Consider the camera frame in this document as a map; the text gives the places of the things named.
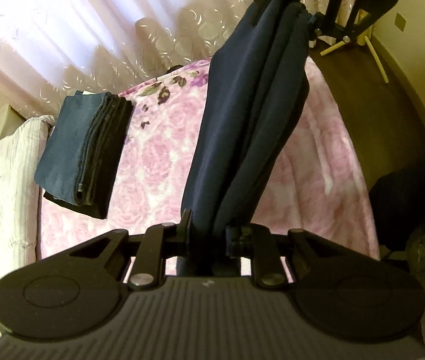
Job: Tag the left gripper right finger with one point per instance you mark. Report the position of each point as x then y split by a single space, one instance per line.
256 243

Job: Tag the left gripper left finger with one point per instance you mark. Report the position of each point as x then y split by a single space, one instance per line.
152 249

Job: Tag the dark navy trousers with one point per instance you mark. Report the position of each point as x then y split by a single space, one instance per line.
257 87

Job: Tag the stack of folded clothes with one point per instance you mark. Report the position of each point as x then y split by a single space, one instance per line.
78 167

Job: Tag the pink rose blanket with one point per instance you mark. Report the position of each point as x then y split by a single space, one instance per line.
316 184

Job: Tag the grey striped duvet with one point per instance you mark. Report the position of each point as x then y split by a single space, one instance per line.
19 194

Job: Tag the white lace curtain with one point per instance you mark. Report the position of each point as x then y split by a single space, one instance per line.
49 47

